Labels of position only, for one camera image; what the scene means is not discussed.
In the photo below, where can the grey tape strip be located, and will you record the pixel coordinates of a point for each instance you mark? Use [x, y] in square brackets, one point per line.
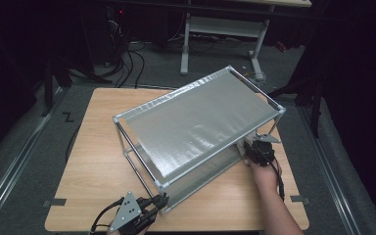
[299, 199]
[55, 202]

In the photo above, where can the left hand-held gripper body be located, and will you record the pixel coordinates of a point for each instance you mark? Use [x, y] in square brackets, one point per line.
[127, 215]

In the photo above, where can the person's left hand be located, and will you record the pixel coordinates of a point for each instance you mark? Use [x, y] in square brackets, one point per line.
[111, 233]

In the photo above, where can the person's right hand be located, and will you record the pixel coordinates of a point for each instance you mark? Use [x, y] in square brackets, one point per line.
[264, 178]

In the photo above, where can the grey floor rail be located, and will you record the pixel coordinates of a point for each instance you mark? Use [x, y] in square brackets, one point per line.
[16, 160]
[329, 173]

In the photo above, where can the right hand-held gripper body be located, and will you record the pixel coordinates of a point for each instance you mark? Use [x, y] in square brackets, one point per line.
[259, 151]

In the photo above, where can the black metal stand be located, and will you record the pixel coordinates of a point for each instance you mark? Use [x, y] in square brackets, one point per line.
[316, 107]
[48, 88]

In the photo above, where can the metal rack with grey shelves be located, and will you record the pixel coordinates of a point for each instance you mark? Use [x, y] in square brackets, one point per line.
[196, 127]

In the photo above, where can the small red object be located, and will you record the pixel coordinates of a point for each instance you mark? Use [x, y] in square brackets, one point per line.
[281, 46]

